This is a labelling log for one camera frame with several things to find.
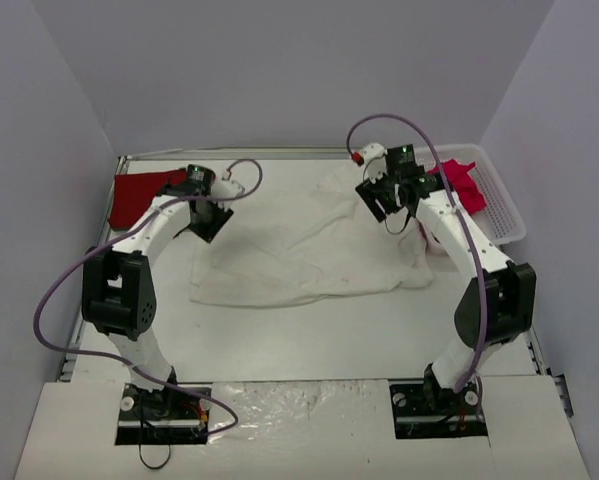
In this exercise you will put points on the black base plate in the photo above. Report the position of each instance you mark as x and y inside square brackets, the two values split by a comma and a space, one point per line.
[161, 418]
[415, 418]

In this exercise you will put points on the white plastic basket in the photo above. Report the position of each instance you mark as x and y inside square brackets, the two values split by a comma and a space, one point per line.
[500, 220]

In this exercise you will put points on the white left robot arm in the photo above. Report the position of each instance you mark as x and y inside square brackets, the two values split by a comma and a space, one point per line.
[118, 295]

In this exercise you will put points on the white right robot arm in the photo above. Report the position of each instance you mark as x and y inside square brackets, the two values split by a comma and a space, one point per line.
[497, 304]

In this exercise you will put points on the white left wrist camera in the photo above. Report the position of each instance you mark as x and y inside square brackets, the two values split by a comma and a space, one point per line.
[225, 189]

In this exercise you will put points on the white t shirt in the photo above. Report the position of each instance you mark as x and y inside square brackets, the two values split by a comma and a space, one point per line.
[294, 247]

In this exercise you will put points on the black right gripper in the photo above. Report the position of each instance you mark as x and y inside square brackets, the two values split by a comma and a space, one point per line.
[374, 198]

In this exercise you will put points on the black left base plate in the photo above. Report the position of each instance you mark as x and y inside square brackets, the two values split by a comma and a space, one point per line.
[161, 418]

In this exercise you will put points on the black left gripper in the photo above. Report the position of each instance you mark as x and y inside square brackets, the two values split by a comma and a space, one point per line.
[212, 222]

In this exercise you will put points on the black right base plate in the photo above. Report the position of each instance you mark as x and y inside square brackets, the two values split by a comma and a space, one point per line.
[415, 418]

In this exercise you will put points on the pink t shirt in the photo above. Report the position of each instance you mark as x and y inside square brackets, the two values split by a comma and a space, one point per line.
[469, 195]

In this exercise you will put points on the folded red t shirt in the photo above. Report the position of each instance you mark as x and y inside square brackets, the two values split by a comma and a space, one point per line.
[133, 194]

